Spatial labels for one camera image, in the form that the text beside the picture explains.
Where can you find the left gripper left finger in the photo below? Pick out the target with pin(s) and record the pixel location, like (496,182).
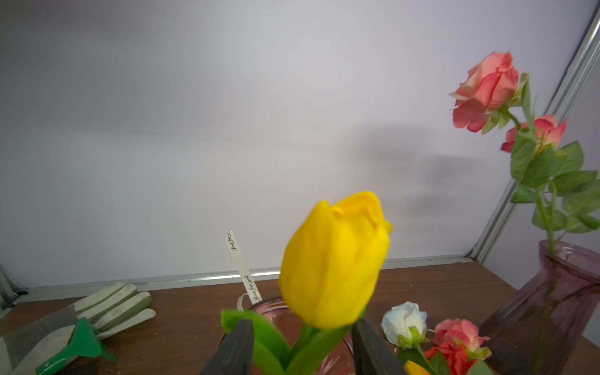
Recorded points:
(235,354)

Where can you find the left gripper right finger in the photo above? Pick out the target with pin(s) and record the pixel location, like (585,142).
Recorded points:
(371,354)

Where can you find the yellow tulip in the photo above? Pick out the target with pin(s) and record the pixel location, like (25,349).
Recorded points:
(412,368)
(328,276)

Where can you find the pink rose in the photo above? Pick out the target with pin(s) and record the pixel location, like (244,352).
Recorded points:
(490,85)
(461,335)
(550,176)

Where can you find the left red glass vase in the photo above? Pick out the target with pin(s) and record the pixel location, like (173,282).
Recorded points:
(290,328)

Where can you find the white rose small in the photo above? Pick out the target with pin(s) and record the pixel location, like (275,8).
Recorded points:
(405,327)

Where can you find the red rose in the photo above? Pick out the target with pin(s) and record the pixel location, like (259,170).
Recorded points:
(449,361)

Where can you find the right purple glass vase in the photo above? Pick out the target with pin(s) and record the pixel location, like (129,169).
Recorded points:
(538,329)

